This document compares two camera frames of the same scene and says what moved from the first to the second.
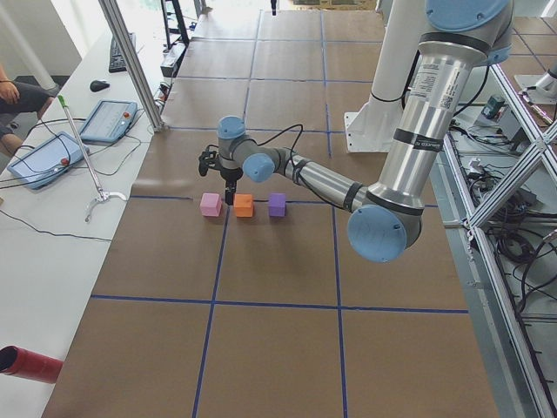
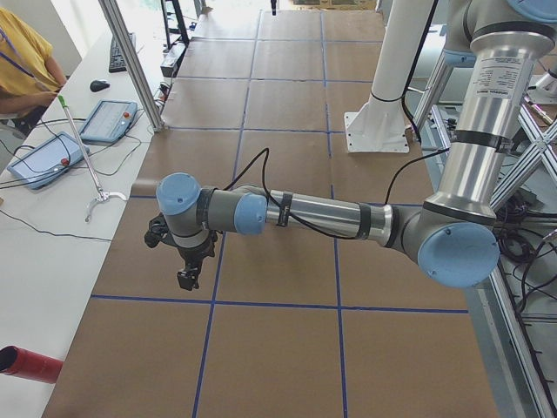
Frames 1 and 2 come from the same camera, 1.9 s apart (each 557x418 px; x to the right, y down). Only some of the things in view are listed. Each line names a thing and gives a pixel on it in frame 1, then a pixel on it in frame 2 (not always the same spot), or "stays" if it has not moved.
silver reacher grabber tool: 103,195 stays
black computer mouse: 97,85 stays
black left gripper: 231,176 → 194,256
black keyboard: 117,63 stays
